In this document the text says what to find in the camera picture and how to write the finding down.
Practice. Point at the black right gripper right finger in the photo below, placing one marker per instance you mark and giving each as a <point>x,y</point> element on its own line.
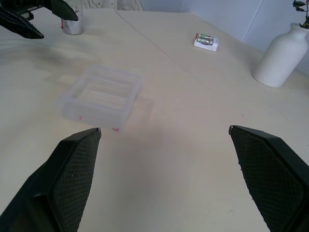
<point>270,174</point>

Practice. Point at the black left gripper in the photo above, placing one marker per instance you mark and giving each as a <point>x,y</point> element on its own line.
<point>24,4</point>

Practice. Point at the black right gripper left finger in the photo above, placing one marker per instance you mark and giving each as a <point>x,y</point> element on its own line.
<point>65,183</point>

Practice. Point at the white jar with red tape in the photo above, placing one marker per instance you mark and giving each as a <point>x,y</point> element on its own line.
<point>72,27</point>

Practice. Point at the clear plastic container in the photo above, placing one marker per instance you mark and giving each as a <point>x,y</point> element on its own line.
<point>72,102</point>

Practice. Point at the white ceramic vase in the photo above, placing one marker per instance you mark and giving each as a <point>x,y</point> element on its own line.
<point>277,60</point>

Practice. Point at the white box with batteries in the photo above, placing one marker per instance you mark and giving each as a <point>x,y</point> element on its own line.
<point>205,43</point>

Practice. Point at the green plant in white pot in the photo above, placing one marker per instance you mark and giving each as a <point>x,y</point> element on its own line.
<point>299,4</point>

